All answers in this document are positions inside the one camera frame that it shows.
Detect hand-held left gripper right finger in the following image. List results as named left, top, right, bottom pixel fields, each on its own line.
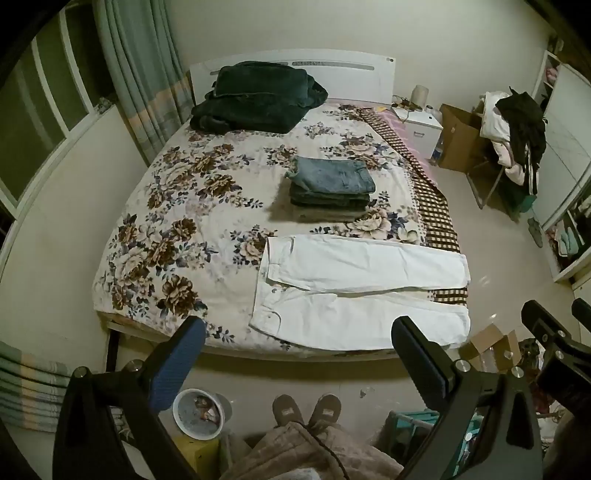
left=392, top=316, right=544, bottom=480

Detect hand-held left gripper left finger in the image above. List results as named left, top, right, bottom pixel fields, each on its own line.
left=53, top=316, right=206, bottom=480

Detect white pants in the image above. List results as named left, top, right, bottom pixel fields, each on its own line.
left=249, top=234, right=472, bottom=352

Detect person's right forearm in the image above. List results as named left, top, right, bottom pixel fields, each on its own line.
left=541, top=408, right=591, bottom=480

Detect folded beige pants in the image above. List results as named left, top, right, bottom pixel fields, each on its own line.
left=270, top=202, right=371, bottom=225

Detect folded dark pants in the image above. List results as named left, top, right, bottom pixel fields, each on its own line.
left=288, top=187, right=373, bottom=209

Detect white trash bin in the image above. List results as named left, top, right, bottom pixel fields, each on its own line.
left=172, top=388, right=230, bottom=439

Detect small open cardboard box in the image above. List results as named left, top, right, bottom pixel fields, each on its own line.
left=458, top=323, right=523, bottom=373

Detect teal plastic basket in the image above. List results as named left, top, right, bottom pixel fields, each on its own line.
left=382, top=410, right=485, bottom=480

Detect yellow box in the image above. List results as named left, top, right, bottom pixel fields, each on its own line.
left=173, top=434, right=221, bottom=480

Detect grey slipper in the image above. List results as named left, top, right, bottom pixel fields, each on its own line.
left=527, top=217, right=546, bottom=248

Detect person's left slipper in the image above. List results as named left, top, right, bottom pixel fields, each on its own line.
left=272, top=394, right=306, bottom=426

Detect bed with floral sheet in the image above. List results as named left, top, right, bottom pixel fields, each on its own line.
left=92, top=48, right=472, bottom=357

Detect green striped curtain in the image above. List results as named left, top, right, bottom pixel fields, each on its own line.
left=0, top=340, right=126, bottom=435
left=92, top=0, right=195, bottom=168

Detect person's brown robe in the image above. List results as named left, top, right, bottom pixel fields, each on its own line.
left=221, top=421, right=408, bottom=480

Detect brown checked blanket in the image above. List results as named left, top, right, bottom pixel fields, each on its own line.
left=360, top=111, right=469, bottom=305

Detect chair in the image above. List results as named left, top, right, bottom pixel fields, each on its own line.
left=465, top=95, right=546, bottom=214

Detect white and pink garments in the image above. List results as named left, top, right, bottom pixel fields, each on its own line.
left=480, top=91, right=529, bottom=186

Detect black garment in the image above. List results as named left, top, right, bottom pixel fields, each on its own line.
left=495, top=90, right=549, bottom=195

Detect folded blue jeans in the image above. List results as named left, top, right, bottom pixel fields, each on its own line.
left=284, top=156, right=376, bottom=195

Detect large cardboard box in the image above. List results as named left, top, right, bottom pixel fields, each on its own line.
left=436, top=104, right=496, bottom=174

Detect pink bed sheet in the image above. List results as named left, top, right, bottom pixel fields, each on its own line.
left=323, top=97, right=437, bottom=176

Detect white nightstand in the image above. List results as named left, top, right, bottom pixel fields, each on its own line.
left=403, top=108, right=444, bottom=149

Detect dark green blanket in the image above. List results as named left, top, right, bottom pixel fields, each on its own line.
left=191, top=61, right=329, bottom=134

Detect window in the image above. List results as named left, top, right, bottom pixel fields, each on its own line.
left=0, top=9, right=118, bottom=210

